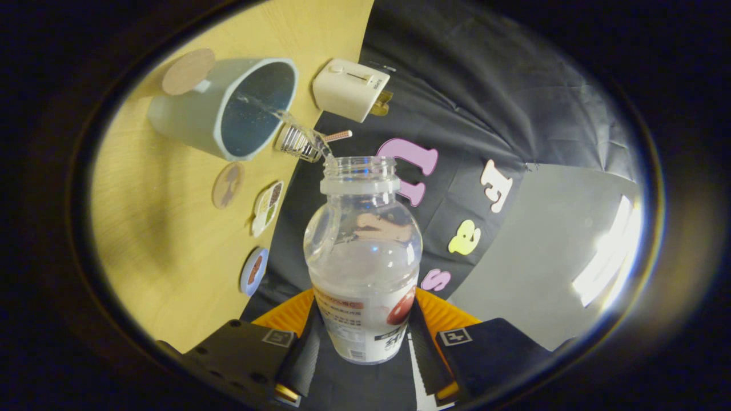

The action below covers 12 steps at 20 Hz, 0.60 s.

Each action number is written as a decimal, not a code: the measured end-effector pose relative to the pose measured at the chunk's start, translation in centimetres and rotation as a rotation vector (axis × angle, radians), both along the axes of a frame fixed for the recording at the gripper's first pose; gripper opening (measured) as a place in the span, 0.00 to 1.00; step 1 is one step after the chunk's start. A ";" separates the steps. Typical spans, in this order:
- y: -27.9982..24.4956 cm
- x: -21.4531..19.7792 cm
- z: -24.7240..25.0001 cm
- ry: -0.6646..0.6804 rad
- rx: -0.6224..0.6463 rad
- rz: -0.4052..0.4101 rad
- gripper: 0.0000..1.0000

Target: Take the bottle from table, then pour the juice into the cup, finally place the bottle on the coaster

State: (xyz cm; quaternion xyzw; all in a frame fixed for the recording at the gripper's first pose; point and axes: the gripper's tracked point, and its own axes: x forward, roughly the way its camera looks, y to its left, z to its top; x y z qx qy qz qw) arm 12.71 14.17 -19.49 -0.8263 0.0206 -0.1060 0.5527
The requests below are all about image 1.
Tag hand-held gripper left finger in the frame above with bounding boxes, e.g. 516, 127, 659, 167
155, 288, 322, 409

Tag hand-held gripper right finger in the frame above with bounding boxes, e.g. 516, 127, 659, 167
407, 287, 552, 409

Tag blue rimmed round coaster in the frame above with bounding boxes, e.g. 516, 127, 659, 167
240, 247, 269, 297

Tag clear plastic juice bottle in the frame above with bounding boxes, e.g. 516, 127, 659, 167
303, 156, 424, 365

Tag white coaster with food print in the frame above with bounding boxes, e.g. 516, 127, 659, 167
251, 180, 284, 238

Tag brown coaster with tree print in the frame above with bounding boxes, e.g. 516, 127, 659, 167
212, 162, 246, 210

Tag light blue cup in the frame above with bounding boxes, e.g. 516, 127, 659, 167
147, 57, 299, 162

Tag plain brown round coaster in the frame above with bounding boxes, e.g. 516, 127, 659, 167
162, 48, 216, 96

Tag wooden table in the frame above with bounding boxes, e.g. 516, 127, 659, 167
90, 0, 376, 354

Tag clear ribbed glass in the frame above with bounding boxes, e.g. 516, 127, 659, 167
274, 123, 324, 164

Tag yellow toast slice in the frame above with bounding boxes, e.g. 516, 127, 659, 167
370, 90, 394, 117

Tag white toy toaster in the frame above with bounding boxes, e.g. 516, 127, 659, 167
312, 58, 391, 123

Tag black backdrop cloth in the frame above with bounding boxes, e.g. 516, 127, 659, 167
240, 0, 643, 411

